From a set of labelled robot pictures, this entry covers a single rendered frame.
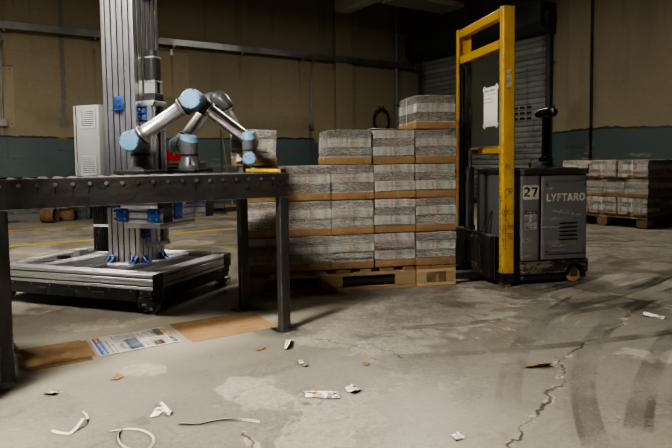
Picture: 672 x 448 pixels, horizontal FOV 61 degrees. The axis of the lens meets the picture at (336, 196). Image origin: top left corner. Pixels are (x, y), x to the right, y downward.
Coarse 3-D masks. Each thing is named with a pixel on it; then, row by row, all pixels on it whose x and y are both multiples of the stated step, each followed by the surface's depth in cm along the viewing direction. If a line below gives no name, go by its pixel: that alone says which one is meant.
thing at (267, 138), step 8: (232, 136) 361; (256, 136) 363; (264, 136) 364; (272, 136) 365; (232, 144) 361; (240, 144) 362; (264, 144) 365; (272, 144) 371; (232, 152) 362; (240, 152) 362; (256, 152) 364; (264, 152) 365; (272, 152) 366
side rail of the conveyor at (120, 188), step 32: (0, 192) 221; (32, 192) 227; (64, 192) 233; (96, 192) 240; (128, 192) 247; (160, 192) 254; (192, 192) 262; (224, 192) 270; (256, 192) 279; (288, 192) 289
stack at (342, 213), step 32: (320, 192) 374; (256, 224) 366; (320, 224) 375; (352, 224) 379; (384, 224) 384; (256, 256) 367; (320, 256) 376; (352, 256) 380; (384, 256) 385; (256, 288) 368; (320, 288) 378; (352, 288) 381
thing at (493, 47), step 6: (498, 42) 383; (480, 48) 408; (486, 48) 399; (492, 48) 391; (498, 48) 383; (468, 54) 428; (474, 54) 418; (480, 54) 409; (486, 54) 404; (462, 60) 438; (468, 60) 428; (474, 60) 427
